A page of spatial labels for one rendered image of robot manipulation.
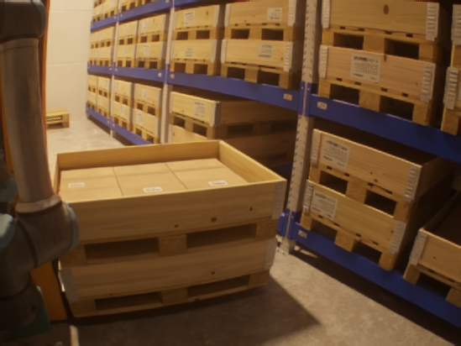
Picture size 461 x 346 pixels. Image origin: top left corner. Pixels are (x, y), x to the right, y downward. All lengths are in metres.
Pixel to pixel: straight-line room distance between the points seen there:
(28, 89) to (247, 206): 1.26
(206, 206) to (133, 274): 0.52
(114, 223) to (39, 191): 0.72
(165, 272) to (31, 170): 1.06
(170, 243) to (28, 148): 1.00
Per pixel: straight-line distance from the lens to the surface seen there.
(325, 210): 2.27
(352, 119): 2.06
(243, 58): 2.71
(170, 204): 1.58
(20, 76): 0.89
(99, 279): 1.71
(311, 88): 2.24
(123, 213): 1.54
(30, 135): 0.89
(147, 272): 1.73
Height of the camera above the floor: 1.39
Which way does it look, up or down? 19 degrees down
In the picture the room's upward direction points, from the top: 5 degrees clockwise
